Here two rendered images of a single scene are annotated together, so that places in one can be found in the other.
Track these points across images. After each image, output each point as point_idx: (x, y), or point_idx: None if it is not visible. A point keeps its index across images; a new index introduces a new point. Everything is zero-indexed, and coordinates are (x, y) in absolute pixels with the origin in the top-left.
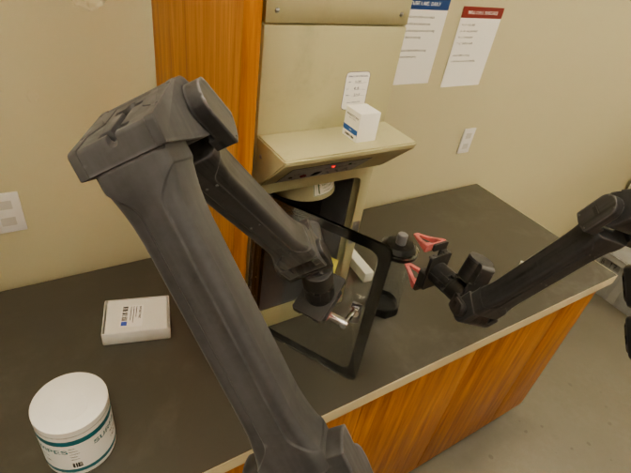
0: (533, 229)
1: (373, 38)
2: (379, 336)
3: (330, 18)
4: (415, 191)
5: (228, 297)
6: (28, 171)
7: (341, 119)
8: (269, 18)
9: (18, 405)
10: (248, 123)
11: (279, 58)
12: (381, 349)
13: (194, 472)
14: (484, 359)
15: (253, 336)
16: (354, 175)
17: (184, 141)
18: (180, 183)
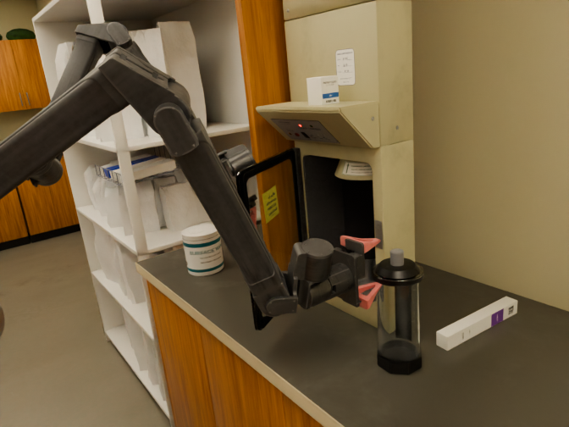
0: None
1: (348, 17)
2: (345, 363)
3: (316, 8)
4: None
5: (61, 77)
6: None
7: (339, 95)
8: (285, 17)
9: (228, 250)
10: (246, 79)
11: (293, 43)
12: (325, 366)
13: (187, 300)
14: None
15: (56, 91)
16: (363, 158)
17: (93, 37)
18: (76, 45)
